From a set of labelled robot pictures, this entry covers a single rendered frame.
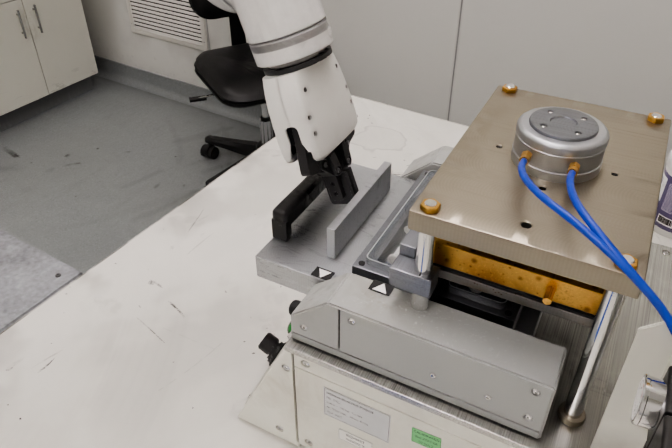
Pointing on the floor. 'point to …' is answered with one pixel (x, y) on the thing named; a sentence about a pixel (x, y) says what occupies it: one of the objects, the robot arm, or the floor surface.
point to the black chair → (230, 80)
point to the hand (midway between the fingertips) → (341, 185)
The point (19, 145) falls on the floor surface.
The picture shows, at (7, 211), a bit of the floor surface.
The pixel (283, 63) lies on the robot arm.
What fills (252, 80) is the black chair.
